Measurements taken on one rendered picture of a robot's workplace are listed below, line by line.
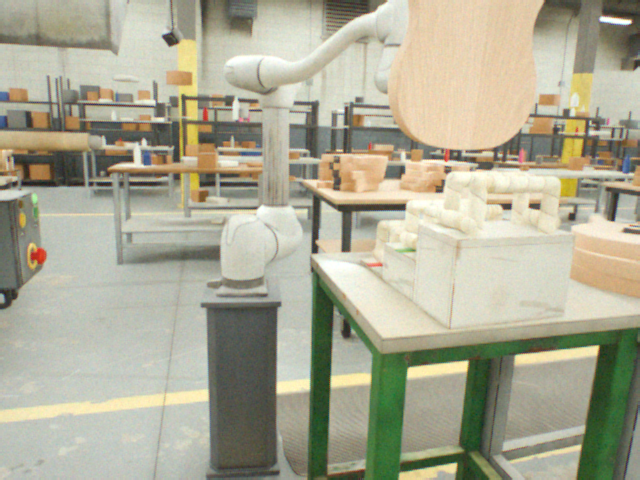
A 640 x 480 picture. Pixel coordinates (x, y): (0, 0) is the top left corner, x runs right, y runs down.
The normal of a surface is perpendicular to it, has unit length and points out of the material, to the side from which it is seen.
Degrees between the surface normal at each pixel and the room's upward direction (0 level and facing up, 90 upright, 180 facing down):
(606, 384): 90
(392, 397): 89
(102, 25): 90
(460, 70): 94
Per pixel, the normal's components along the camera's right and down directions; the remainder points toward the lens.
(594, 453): -0.96, 0.02
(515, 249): 0.30, 0.21
